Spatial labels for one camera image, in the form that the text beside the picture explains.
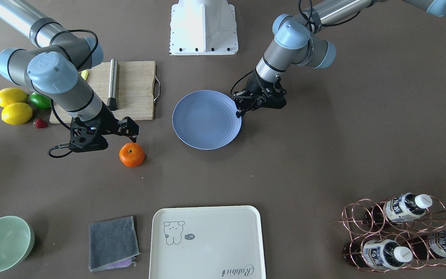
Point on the grey folded cloth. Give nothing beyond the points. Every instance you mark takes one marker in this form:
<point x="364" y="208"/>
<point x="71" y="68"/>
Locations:
<point x="113" y="244"/>

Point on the orange mandarin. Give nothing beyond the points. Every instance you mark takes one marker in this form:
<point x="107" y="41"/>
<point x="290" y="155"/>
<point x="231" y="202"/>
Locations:
<point x="131" y="155"/>

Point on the yellow lemon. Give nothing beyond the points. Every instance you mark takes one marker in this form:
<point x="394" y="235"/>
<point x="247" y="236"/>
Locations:
<point x="17" y="113"/>
<point x="11" y="95"/>

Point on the blue round plate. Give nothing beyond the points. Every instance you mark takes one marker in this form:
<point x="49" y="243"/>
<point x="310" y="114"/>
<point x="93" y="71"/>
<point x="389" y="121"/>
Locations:
<point x="206" y="120"/>

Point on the steel muddler rod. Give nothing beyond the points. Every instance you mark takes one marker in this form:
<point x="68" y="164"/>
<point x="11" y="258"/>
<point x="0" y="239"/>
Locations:
<point x="112" y="88"/>

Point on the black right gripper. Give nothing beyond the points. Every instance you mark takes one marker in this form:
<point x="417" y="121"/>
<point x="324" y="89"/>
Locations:
<point x="108" y="121"/>

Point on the green bowl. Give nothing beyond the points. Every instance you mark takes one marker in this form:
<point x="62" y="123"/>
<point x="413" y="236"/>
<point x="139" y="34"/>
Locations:
<point x="17" y="239"/>

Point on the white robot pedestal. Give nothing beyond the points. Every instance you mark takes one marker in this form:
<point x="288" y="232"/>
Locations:
<point x="203" y="27"/>

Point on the dark drink bottle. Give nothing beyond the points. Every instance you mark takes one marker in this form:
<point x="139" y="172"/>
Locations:
<point x="377" y="255"/>
<point x="406" y="207"/>
<point x="430" y="246"/>

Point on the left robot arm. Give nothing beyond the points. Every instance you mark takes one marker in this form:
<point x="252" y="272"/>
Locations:
<point x="295" y="43"/>

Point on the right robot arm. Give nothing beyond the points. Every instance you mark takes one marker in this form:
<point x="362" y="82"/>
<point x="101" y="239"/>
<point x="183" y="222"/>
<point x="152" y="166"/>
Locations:
<point x="53" y="71"/>

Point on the red strawberry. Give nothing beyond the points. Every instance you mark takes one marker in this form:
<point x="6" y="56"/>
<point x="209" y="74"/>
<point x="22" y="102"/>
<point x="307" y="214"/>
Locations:
<point x="39" y="123"/>

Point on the cream serving tray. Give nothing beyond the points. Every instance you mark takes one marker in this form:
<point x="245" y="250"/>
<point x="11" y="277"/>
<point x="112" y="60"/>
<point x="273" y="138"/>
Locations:
<point x="222" y="242"/>

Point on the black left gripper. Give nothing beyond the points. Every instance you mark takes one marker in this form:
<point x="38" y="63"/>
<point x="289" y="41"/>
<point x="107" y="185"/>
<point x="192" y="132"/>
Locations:
<point x="254" y="87"/>

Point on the green lime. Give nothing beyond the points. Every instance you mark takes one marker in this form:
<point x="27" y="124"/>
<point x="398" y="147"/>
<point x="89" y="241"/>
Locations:
<point x="40" y="101"/>

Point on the wooden cutting board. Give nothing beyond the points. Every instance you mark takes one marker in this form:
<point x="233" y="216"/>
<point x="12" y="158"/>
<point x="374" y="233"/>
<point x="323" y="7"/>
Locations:
<point x="135" y="88"/>

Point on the copper wire bottle rack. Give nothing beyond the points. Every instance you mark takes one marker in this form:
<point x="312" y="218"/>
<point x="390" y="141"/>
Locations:
<point x="433" y="221"/>

